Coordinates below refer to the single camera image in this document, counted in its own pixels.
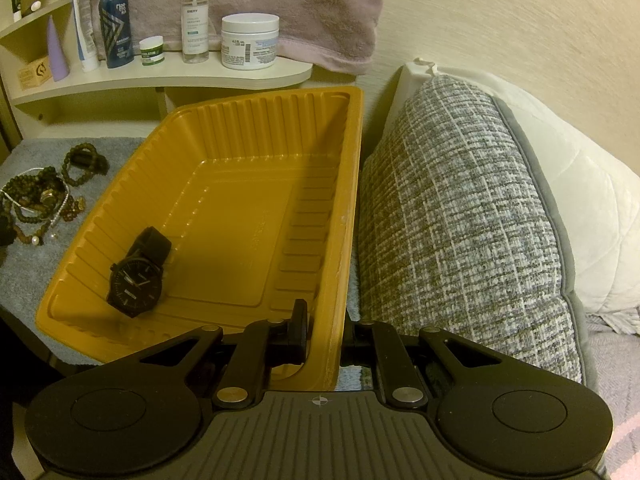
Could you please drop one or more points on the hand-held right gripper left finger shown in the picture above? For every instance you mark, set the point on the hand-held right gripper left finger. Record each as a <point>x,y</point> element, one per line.
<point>300,332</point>

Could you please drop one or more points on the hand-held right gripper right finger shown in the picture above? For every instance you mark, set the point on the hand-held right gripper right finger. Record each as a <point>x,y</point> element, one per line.
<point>357,340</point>

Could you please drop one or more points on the yellow plastic tray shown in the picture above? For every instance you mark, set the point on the yellow plastic tray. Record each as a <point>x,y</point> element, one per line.
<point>225,210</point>

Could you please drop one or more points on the black wristwatch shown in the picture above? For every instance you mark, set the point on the black wristwatch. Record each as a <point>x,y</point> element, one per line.
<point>132,280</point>

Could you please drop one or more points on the grey tweed pillow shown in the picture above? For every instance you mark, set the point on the grey tweed pillow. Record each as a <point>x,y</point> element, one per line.
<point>450,210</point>

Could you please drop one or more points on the grey blanket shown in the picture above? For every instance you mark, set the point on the grey blanket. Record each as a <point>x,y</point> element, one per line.
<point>620,385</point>

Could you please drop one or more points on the white quilted pillow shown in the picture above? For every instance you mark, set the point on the white quilted pillow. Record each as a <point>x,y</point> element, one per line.
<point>590,160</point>

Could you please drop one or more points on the white cream jar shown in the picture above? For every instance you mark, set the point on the white cream jar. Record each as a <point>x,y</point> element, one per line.
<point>250,42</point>

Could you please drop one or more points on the small green label jar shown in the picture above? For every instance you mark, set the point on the small green label jar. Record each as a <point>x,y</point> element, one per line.
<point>151,52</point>

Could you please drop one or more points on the pink fleece towel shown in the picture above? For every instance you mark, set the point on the pink fleece towel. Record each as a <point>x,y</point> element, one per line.
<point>300,10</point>

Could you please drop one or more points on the clear spray bottle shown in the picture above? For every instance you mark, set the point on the clear spray bottle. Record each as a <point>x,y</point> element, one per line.
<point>195,25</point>

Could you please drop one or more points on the dark blue bottle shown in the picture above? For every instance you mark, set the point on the dark blue bottle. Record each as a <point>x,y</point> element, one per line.
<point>116,25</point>

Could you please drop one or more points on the lilac cone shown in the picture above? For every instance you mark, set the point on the lilac cone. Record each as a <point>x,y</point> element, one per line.
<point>58,57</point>

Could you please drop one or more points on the small cardboard box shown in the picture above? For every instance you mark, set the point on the small cardboard box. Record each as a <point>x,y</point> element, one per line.
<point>35,74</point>

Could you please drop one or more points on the white squeeze tube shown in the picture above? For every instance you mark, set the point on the white squeeze tube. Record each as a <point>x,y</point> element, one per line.
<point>85,30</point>

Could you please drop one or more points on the white lip balm stick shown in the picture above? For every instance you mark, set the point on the white lip balm stick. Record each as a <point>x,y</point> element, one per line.
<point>16,5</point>

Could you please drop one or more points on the cream wall shelf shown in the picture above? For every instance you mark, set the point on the cream wall shelf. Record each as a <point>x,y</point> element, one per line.
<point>175,76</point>

